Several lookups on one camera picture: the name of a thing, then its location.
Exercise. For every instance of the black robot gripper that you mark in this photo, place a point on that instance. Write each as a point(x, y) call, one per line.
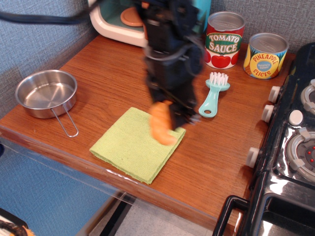
point(169, 78)

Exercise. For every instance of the orange plastic toy croissant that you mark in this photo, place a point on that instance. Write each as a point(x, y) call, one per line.
point(160, 123)

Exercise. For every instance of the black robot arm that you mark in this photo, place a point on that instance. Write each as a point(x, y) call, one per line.
point(174, 55)

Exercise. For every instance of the yellow-green folded cloth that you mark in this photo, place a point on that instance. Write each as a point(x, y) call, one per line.
point(129, 146)

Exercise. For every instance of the orange black object at corner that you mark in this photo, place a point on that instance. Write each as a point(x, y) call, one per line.
point(11, 225)

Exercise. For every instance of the teal toy dish brush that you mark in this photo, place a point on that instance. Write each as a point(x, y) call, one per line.
point(216, 83)

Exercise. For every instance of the tomato sauce toy can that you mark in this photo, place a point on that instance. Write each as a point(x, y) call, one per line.
point(223, 39)

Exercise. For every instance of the toy microwave teal and white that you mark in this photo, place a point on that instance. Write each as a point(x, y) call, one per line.
point(115, 24)

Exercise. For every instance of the pineapple slices toy can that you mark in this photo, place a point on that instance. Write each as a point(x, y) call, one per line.
point(265, 55)

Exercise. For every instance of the small steel pan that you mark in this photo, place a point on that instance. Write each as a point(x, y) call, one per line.
point(48, 94)

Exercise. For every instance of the black toy stove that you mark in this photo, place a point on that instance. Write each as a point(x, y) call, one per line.
point(282, 189)

